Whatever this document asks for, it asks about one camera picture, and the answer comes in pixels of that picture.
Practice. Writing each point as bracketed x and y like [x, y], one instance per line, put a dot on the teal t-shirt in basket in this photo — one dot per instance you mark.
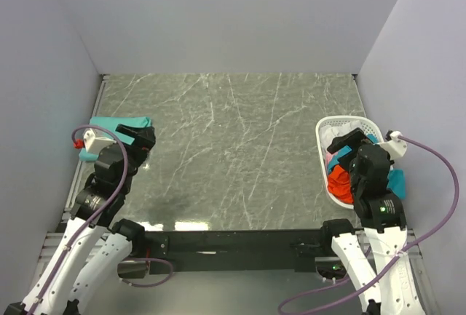
[396, 178]

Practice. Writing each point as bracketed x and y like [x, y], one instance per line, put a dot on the aluminium frame rail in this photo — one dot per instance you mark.
[52, 241]

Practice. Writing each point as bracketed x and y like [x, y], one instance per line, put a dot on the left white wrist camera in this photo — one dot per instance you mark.
[95, 141]

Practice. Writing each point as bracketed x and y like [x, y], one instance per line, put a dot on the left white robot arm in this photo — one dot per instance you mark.
[93, 244]

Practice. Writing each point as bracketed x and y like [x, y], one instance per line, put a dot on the white garment in basket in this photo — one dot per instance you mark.
[328, 132]

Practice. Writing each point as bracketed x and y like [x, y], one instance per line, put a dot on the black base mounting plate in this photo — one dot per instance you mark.
[195, 251]

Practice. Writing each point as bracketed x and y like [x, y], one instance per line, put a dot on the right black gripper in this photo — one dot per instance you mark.
[351, 139]

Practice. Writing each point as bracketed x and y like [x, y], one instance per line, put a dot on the orange t-shirt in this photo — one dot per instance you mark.
[339, 185]

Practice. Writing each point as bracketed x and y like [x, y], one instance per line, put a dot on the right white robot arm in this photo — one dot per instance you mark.
[386, 284]

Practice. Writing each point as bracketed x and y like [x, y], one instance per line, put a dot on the pink garment in basket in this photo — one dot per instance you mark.
[328, 158]

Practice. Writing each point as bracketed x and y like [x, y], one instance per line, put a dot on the folded mint green t-shirt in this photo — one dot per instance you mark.
[111, 123]

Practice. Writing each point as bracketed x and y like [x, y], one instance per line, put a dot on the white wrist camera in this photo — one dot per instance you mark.
[393, 145]
[95, 141]

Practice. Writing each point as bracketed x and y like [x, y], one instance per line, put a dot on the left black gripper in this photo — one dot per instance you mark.
[144, 140]

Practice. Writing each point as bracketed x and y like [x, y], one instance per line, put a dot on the white plastic laundry basket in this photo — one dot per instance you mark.
[370, 129]

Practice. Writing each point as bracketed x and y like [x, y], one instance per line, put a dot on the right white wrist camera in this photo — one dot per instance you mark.
[393, 145]

